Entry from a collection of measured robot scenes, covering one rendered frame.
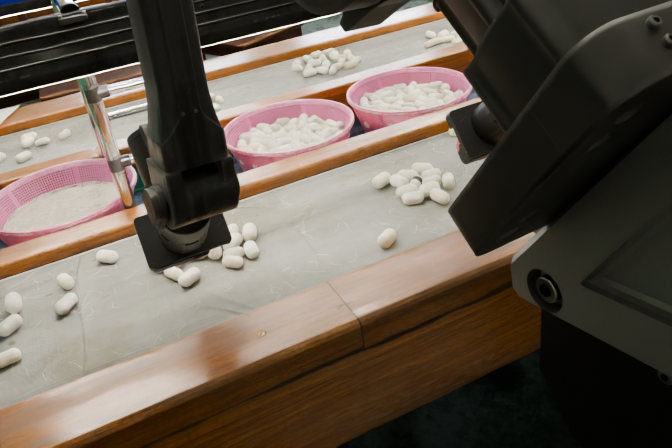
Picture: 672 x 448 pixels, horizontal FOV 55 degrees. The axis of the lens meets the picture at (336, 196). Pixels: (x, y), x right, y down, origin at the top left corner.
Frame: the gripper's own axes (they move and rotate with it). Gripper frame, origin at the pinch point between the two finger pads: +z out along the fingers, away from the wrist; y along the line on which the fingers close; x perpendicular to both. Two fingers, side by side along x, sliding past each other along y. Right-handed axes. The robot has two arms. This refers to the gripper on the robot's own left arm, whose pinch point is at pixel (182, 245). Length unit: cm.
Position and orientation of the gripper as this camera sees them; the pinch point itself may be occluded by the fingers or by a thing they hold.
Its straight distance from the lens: 88.5
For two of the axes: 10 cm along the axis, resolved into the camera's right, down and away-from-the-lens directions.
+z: -2.3, 2.7, 9.3
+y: -9.0, 3.1, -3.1
